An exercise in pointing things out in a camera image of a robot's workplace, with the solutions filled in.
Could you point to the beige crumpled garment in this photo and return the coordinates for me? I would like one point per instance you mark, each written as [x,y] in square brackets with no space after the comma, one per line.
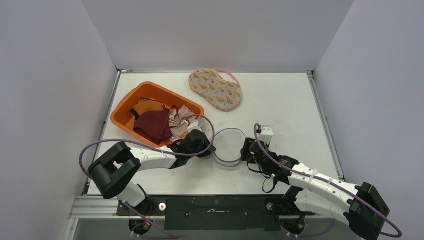
[179,121]

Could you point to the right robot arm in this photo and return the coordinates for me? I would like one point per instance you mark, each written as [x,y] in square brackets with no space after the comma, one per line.
[361,207]

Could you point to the dark red bra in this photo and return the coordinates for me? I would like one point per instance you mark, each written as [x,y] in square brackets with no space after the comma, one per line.
[154,124]

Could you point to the floral padded bra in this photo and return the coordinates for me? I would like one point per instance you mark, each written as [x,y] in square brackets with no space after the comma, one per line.
[218,87]

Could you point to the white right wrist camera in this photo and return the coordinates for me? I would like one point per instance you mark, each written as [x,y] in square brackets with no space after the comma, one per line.
[265,134]

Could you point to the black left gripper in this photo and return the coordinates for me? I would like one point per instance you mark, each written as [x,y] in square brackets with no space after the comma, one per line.
[206,144]

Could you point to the orange plastic tub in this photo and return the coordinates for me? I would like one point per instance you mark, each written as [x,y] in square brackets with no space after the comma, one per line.
[123,119]

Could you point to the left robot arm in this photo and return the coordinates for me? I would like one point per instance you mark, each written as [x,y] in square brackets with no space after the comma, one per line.
[113,171]

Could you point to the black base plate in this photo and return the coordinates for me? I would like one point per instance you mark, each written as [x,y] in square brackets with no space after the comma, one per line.
[221,212]

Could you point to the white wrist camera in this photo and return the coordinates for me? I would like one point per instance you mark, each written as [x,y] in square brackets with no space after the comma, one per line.
[265,134]
[195,125]

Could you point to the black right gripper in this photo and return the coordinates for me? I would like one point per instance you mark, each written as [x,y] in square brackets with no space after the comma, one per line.
[248,149]

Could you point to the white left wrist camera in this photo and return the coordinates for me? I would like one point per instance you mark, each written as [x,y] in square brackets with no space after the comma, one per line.
[195,125]

